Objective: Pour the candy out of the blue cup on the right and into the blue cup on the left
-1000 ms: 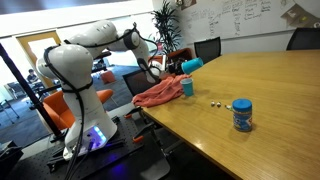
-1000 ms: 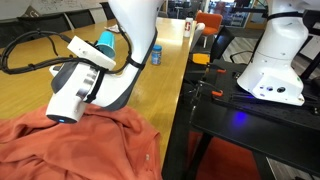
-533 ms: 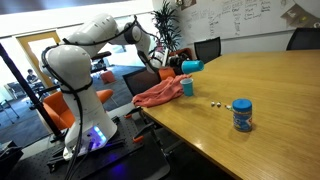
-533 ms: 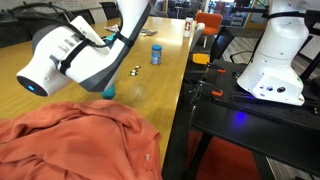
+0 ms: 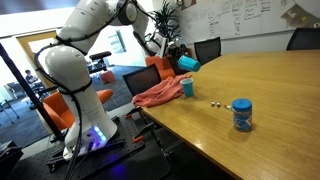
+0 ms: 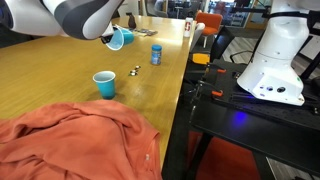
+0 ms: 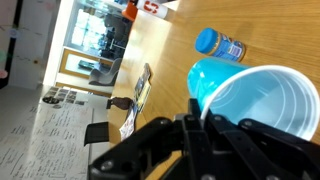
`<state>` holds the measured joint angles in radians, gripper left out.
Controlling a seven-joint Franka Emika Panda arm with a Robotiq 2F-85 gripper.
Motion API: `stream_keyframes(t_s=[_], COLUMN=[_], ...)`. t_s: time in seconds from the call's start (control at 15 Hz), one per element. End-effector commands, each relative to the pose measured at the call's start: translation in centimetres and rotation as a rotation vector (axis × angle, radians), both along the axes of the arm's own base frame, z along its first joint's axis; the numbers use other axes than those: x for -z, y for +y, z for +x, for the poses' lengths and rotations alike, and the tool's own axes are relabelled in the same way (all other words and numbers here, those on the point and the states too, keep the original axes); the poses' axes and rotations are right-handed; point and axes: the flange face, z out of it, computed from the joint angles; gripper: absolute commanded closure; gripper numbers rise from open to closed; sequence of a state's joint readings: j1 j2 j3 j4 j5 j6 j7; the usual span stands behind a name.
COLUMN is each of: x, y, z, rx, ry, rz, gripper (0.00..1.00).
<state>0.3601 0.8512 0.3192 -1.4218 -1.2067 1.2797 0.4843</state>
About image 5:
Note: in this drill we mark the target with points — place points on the orange tipped black clamp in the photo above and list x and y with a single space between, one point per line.
128 116
138 138

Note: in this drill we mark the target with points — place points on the small pinned photo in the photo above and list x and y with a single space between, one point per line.
185 4

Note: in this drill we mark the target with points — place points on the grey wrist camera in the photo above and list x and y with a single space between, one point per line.
163 46

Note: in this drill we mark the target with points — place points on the green potted plant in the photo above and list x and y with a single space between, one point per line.
166 20

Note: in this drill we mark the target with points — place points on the wooden door frame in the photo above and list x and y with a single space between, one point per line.
23 41

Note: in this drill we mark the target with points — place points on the black mounting table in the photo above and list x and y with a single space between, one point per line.
133 160

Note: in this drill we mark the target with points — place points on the orange chair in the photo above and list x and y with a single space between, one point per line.
60 113
158 65

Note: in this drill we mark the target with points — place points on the seated person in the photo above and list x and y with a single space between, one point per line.
30 79

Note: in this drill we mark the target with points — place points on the whiteboard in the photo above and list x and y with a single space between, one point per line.
253 16

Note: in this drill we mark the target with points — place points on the office chair with armrest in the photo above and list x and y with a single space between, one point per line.
100 55

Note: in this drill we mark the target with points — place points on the black mesh chair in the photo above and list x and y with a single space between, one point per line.
141 80

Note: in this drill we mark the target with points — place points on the blue lidded jar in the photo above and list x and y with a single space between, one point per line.
242 116

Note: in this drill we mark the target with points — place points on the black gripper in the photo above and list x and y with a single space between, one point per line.
175 55

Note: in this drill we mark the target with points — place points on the black tripod pole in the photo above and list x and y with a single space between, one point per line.
20 80

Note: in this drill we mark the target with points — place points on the black box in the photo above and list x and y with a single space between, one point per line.
10 160

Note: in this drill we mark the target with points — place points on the blue plastic cup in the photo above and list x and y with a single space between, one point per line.
187 88
190 64

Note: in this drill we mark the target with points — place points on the brown paper poster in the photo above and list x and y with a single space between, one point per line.
296 16

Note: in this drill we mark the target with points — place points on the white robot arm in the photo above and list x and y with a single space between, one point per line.
66 73

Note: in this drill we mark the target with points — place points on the orange cloth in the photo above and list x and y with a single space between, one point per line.
160 93

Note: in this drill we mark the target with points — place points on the orange ottoman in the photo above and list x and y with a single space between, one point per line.
108 79

